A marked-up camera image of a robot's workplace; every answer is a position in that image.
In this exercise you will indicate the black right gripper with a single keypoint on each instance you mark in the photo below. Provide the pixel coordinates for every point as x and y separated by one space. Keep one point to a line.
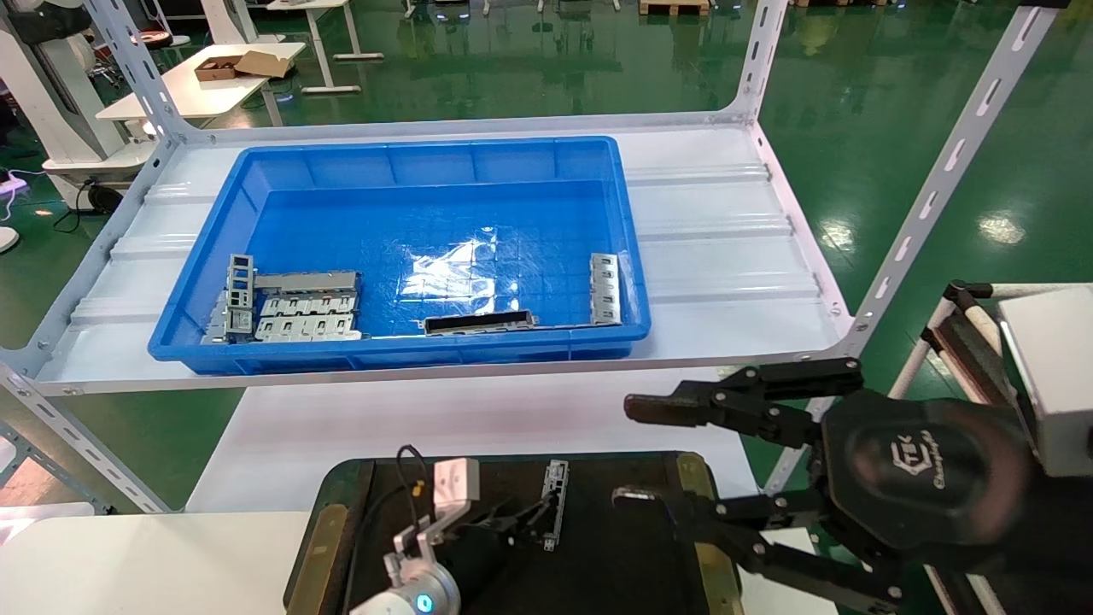
926 474

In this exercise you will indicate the grey metal part black inside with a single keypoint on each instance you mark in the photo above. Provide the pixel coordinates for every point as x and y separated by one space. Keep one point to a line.
521 319

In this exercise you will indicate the round stool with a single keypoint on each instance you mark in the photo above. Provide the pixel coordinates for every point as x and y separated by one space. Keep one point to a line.
158 38

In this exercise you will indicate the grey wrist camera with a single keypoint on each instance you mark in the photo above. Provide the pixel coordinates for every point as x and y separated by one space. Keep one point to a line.
1059 376
455 487

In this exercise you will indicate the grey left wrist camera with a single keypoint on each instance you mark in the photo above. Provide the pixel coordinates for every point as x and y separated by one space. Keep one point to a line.
455 487

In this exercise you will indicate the silver metal part square holes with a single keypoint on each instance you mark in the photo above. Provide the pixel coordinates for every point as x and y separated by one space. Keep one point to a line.
557 495

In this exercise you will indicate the leaning silver metal part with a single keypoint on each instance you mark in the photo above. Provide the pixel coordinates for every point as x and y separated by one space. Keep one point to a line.
218 325

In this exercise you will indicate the upright silver metal frame part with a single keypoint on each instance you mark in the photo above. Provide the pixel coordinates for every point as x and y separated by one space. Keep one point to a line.
240 318

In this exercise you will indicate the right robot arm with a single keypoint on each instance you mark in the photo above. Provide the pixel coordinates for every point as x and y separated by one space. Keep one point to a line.
1055 547

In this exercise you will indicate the silver slotted metal part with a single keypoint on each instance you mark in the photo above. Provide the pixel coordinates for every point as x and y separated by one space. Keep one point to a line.
604 290

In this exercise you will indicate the open cardboard box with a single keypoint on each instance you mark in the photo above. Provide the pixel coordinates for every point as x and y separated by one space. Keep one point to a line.
248 64

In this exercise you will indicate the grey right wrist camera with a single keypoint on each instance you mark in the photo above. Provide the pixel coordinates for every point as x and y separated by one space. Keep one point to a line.
1059 376

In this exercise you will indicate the wooden pallet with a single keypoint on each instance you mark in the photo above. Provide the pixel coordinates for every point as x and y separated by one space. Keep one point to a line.
675 7

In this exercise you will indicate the white table with box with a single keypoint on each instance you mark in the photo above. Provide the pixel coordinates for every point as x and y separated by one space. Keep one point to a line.
188 90

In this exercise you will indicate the blue plastic bin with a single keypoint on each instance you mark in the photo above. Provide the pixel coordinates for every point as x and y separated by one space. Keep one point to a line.
401 162

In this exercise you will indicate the black white trolley frame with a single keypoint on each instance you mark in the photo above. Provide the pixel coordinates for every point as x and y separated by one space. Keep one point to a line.
961 342

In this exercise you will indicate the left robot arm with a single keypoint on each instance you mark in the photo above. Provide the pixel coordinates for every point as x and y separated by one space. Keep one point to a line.
410 589

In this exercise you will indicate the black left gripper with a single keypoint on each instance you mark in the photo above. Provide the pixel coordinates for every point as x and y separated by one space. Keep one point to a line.
480 555

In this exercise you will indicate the white machine base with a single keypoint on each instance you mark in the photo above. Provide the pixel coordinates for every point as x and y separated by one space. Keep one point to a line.
51 94

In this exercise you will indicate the flat grey metal part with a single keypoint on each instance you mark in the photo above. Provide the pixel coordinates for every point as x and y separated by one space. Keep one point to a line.
307 280

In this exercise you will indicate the white desk metal legs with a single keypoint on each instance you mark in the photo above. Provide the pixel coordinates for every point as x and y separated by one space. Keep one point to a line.
320 43

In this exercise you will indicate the white metal shelf rack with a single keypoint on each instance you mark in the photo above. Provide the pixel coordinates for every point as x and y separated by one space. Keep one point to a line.
717 256

